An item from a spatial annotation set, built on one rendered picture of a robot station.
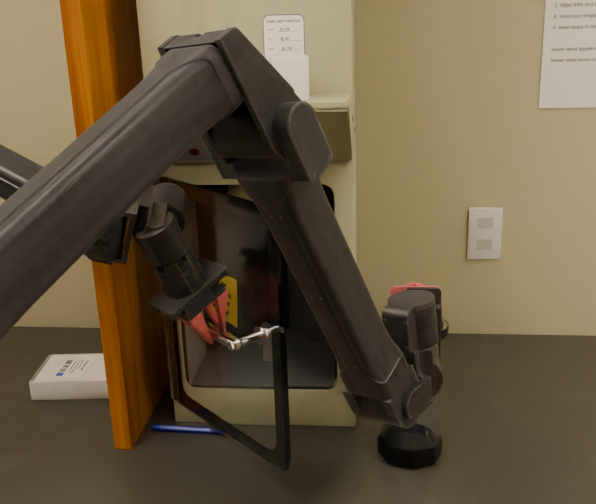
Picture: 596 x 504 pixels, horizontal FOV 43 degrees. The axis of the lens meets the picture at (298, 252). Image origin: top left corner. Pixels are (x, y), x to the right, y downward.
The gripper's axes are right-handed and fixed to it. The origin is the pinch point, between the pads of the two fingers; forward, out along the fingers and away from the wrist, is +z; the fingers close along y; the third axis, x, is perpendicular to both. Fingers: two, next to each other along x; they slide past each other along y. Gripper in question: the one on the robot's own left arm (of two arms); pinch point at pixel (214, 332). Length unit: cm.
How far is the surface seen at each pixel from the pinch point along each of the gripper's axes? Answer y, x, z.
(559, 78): -89, 1, 10
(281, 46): -33.6, -6.3, -26.4
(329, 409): -12.0, -1.8, 30.4
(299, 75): -29.0, 1.5, -24.6
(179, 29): -25.3, -17.6, -33.3
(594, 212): -83, 7, 38
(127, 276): -0.7, -24.2, -2.2
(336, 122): -28.5, 6.4, -17.9
